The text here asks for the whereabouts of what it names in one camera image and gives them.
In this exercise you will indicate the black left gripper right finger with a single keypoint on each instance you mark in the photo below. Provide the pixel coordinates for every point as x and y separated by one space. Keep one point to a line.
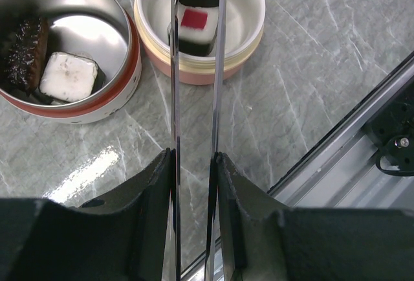
263 239

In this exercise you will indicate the black spiky sea cucumber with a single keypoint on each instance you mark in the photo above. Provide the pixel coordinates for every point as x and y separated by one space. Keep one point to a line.
24 61

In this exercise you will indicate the beige lunch box tier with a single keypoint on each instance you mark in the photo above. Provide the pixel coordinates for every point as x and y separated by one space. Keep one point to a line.
244 29

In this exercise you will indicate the pale sushi roll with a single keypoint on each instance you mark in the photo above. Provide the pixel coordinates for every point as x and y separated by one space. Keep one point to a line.
70 78

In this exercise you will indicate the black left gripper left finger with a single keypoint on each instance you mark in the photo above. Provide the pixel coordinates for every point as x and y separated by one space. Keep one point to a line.
119 235

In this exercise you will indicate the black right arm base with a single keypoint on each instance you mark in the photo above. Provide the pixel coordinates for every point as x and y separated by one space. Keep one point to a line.
391 131

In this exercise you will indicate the aluminium front rail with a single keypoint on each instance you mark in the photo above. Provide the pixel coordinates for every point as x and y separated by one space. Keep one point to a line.
340 171

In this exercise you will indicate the metal serving tongs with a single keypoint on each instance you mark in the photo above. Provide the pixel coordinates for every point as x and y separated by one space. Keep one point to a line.
209 262

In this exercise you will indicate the red sushi roll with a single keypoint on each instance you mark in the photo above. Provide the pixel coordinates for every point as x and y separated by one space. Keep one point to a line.
197 29

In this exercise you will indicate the metal lunch box tier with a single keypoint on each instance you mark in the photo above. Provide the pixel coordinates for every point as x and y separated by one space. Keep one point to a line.
97 29

